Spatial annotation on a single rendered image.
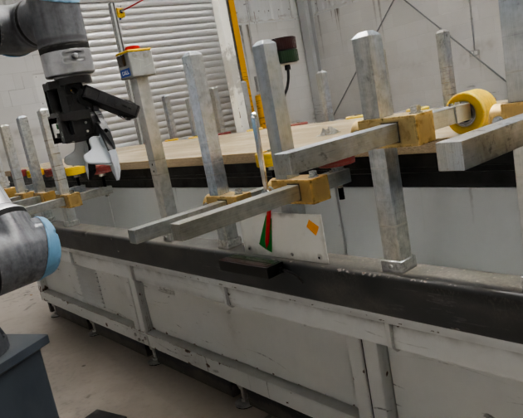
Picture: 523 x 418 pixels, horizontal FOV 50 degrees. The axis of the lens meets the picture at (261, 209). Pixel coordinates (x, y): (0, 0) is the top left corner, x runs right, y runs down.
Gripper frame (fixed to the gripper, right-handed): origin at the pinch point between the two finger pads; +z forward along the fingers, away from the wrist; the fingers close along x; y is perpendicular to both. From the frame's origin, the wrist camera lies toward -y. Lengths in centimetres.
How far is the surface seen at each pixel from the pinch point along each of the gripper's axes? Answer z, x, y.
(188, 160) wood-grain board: 5, -51, -46
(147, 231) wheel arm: 12.6, -2.1, -6.6
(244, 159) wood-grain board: 6, -23, -48
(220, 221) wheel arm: 9.5, 22.7, -9.9
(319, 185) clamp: 8.4, 24.5, -32.1
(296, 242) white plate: 19.9, 17.8, -29.4
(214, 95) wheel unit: -16, -157, -127
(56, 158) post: -2, -107, -22
